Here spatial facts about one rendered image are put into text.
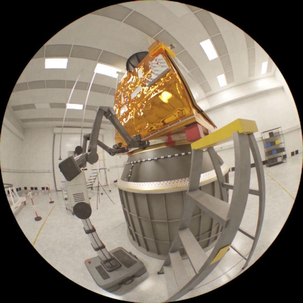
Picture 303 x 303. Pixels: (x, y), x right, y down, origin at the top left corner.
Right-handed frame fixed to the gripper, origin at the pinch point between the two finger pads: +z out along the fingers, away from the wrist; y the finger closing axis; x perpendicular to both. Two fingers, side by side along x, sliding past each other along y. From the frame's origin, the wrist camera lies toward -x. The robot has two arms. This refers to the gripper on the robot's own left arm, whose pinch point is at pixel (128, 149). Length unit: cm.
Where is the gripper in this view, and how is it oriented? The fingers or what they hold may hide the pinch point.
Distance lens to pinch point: 130.2
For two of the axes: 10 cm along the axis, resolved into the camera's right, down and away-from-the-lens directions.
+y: -7.1, 1.9, 6.7
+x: 2.6, 9.7, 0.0
